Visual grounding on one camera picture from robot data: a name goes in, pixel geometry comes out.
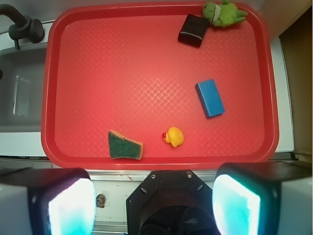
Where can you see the green plush frog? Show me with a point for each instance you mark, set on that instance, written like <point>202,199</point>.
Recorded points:
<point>224,14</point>

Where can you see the grey sink basin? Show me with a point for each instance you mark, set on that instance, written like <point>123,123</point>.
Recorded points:
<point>21,88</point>

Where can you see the small brown crumpled scrap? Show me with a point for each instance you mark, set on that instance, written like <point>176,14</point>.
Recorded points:
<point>100,201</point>

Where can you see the green and yellow sponge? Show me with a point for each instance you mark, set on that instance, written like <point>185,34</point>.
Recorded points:
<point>122,147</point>

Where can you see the black sink faucet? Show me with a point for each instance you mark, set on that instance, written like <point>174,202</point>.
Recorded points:
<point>23,27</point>

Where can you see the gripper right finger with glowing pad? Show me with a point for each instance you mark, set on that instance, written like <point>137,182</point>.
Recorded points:
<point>270,198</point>

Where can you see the yellow rubber duck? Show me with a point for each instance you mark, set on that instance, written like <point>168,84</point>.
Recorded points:
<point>173,136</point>

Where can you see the red plastic tray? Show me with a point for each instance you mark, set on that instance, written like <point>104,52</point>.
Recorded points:
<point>121,67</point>

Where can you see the blue rectangular block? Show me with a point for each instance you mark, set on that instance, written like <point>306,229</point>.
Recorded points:
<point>210,98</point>

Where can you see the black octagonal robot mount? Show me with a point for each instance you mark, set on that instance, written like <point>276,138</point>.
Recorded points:
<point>175,202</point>

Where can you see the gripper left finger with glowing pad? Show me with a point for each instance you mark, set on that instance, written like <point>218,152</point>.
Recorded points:
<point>48,201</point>

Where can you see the dark brown rectangular block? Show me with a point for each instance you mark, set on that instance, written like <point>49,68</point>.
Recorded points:
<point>193,30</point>

